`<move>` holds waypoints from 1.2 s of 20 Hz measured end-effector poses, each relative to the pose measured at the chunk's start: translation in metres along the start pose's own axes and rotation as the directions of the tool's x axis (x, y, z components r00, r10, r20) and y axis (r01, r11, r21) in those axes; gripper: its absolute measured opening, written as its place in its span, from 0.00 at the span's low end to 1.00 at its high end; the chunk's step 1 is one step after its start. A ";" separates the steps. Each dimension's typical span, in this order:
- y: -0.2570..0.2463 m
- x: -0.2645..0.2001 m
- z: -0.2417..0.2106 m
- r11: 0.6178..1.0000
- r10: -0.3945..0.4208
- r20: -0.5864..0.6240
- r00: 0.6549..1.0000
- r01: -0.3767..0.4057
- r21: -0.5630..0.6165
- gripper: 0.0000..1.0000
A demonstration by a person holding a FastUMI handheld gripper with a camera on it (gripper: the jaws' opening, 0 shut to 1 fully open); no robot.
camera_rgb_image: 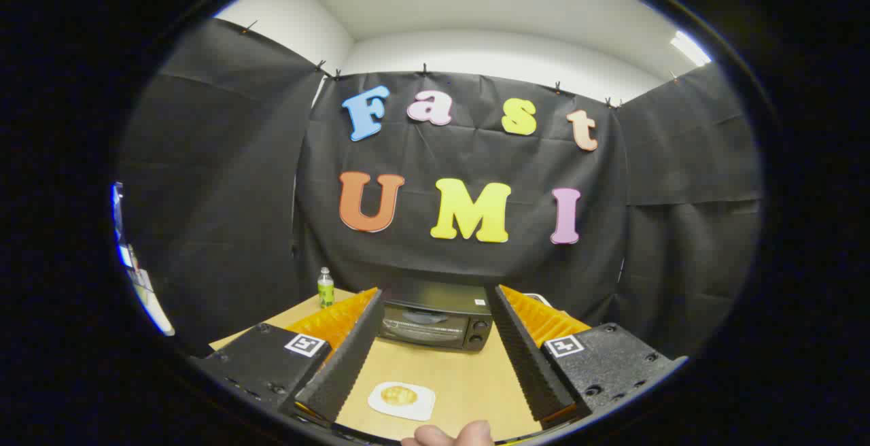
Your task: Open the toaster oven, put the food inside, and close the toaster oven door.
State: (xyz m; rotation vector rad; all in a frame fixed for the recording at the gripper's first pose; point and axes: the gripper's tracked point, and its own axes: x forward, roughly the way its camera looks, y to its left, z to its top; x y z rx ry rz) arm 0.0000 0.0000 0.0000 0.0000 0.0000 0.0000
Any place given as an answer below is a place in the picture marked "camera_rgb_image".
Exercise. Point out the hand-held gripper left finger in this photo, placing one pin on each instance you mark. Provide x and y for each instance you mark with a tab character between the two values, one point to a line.
346	364

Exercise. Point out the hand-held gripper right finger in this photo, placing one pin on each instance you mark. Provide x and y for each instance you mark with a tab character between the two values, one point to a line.
527	364

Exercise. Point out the golden bread roll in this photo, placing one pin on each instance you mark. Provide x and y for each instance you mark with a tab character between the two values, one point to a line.
399	396

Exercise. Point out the black toaster oven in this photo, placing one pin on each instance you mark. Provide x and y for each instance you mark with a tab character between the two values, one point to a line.
435	327

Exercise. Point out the white pop-up toaster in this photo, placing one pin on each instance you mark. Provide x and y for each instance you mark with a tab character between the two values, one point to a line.
537	297

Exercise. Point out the green label plastic bottle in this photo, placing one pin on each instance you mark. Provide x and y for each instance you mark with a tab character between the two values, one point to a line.
325	291

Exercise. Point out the white plate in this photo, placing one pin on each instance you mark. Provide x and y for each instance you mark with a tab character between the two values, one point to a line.
423	409

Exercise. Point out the small ceiling light panel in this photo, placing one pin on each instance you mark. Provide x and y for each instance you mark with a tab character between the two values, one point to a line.
690	48

